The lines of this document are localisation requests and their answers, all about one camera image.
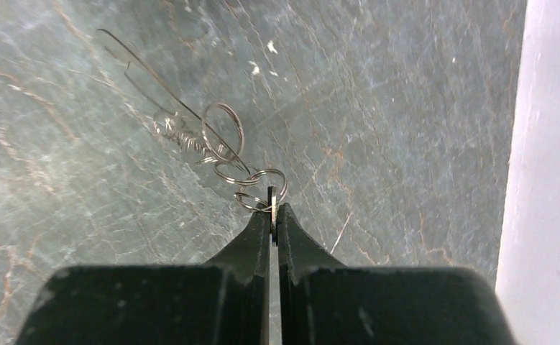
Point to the keys with black tag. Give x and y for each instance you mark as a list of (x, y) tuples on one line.
[(269, 205)]

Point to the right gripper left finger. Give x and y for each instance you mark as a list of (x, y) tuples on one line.
[(224, 300)]

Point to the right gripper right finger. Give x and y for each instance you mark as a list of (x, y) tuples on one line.
[(324, 301)]

